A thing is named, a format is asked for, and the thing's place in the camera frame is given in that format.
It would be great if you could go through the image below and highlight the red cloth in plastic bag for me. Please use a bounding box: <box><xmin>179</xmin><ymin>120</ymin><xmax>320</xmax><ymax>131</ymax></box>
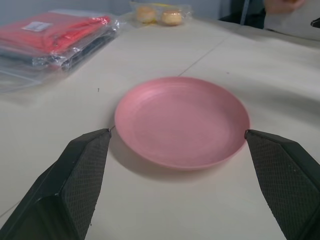
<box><xmin>0</xmin><ymin>9</ymin><xmax>120</xmax><ymax>60</ymax></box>

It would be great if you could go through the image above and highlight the round golden bun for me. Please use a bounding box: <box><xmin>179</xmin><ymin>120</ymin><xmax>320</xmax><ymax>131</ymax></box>
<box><xmin>161</xmin><ymin>9</ymin><xmax>183</xmax><ymax>26</ymax></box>
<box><xmin>136</xmin><ymin>6</ymin><xmax>156</xmax><ymax>24</ymax></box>

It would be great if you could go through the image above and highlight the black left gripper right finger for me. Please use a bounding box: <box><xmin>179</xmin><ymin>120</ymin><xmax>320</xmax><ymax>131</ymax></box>
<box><xmin>244</xmin><ymin>129</ymin><xmax>320</xmax><ymax>240</ymax></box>

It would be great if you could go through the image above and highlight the pink round plate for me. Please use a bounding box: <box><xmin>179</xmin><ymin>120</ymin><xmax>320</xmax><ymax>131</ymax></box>
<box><xmin>114</xmin><ymin>76</ymin><xmax>251</xmax><ymax>172</ymax></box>

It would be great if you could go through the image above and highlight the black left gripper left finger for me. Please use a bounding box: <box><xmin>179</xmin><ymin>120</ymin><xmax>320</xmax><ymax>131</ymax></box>
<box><xmin>0</xmin><ymin>128</ymin><xmax>112</xmax><ymax>240</ymax></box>

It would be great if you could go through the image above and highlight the person's bare hand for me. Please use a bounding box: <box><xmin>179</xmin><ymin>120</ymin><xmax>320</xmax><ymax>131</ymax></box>
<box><xmin>264</xmin><ymin>0</ymin><xmax>307</xmax><ymax>15</ymax></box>

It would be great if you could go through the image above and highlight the dark cloth in plastic bag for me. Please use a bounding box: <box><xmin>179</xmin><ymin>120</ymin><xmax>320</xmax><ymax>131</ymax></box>
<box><xmin>0</xmin><ymin>26</ymin><xmax>120</xmax><ymax>76</ymax></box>

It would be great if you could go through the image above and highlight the clear plastic bag of buns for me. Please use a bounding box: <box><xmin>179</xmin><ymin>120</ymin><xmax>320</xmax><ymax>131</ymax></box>
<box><xmin>129</xmin><ymin>0</ymin><xmax>192</xmax><ymax>28</ymax></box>

